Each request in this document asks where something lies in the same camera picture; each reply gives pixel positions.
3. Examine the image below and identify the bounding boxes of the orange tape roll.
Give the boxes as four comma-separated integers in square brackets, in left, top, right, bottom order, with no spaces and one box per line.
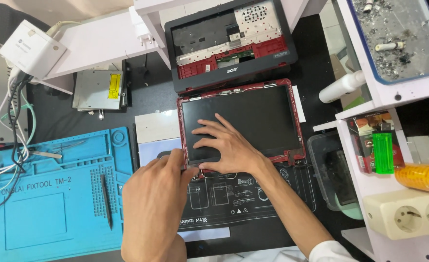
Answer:
[394,163,429,196]

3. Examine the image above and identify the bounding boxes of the white plastic strip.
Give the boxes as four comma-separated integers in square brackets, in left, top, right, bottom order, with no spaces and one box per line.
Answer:
[292,85,307,123]

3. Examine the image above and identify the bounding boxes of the white sleeve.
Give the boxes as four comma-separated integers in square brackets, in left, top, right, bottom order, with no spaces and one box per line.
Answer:
[187,240,358,262]

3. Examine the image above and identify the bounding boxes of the blue silicone repair mat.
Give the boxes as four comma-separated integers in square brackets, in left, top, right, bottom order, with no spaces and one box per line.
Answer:
[0,126,134,262]

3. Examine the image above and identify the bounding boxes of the black laptop screen panel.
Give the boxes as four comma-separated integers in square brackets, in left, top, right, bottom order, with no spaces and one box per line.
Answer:
[181,85,302,165]

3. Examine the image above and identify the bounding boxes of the white plug adapter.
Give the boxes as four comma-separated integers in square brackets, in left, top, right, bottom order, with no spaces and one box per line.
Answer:
[129,5,154,47]

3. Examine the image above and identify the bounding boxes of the bundle of cables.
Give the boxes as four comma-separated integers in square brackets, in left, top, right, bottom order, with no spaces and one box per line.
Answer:
[0,71,37,230]

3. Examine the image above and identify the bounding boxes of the green lighter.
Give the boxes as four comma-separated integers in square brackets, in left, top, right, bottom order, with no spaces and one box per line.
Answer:
[372,132,395,175]

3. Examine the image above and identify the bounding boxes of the white shelf rack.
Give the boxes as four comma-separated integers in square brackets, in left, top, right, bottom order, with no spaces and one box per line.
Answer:
[312,0,429,262]

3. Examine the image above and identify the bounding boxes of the cream power strip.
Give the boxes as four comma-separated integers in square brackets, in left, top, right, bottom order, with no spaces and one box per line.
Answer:
[362,189,429,241]

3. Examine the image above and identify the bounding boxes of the white plastic bottle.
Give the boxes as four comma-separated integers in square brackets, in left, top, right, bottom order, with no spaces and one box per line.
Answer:
[318,70,367,105]

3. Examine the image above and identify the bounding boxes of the red cigarette pack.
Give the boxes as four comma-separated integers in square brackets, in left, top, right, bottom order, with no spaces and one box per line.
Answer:
[347,111,406,175]

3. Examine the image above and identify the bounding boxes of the white desk riser shelf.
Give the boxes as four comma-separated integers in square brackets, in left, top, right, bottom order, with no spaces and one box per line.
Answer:
[29,0,328,96]

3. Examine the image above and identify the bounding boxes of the light blue pad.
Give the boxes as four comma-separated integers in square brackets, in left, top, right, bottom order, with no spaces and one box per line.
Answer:
[138,138,183,169]

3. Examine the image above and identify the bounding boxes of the black spudger tool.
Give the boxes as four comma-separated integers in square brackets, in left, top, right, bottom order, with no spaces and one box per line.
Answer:
[99,173,113,231]

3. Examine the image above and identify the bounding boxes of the person's left hand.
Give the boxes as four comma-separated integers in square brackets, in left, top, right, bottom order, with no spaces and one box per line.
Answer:
[121,148,201,262]

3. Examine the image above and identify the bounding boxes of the ash tray with blue rim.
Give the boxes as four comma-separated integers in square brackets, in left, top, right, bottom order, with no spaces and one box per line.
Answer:
[347,0,429,86]

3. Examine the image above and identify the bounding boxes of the black printed repair mat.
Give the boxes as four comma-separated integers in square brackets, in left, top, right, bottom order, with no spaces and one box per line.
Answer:
[156,150,317,233]

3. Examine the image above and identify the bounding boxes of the person's right hand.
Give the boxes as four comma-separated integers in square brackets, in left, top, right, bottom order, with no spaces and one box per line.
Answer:
[191,113,270,175]

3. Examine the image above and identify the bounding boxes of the red laptop lid cover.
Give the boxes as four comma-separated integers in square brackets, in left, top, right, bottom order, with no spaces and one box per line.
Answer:
[176,78,307,180]

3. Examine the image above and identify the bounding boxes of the metal tweezers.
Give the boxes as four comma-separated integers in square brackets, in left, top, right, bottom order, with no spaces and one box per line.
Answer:
[28,149,62,159]

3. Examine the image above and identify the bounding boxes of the white tile plate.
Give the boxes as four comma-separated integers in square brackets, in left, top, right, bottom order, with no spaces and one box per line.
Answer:
[134,109,182,145]

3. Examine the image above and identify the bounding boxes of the black and red laptop base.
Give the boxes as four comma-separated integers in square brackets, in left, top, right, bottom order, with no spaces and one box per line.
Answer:
[164,0,299,96]

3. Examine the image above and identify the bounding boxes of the silver optical drive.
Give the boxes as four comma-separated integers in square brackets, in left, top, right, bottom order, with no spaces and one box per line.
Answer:
[72,67,128,112]

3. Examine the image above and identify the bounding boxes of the white charger box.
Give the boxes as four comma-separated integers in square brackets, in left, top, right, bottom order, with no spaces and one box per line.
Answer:
[0,20,68,79]

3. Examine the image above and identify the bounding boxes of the clear plastic container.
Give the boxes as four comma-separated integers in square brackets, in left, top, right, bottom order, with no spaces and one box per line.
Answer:
[307,131,364,221]

